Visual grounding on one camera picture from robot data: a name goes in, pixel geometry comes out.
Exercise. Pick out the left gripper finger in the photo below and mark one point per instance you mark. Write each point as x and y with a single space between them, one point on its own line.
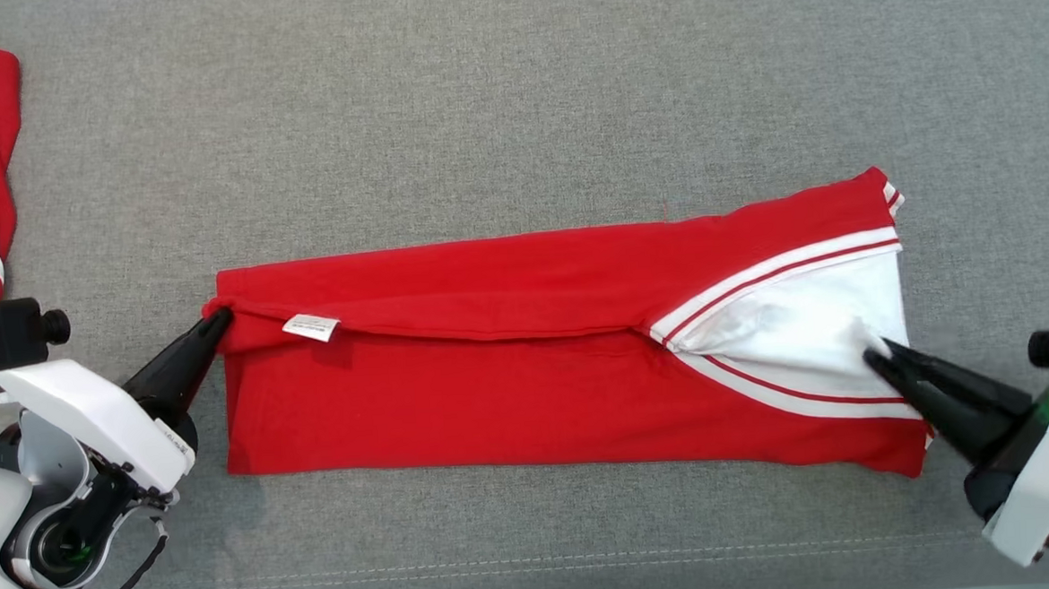
178 366

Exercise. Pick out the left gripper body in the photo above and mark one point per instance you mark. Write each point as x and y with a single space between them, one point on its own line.
90 407

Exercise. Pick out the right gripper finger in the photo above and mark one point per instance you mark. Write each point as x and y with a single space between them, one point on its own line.
944 421
969 383

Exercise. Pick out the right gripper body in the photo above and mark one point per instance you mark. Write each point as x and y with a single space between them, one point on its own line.
1046 474

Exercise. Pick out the red white sports jersey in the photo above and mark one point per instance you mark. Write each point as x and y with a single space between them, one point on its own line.
494 404

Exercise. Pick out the grey fabric sofa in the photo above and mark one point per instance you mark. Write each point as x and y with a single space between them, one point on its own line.
515 106

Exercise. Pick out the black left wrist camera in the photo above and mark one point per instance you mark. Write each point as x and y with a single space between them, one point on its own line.
6 331

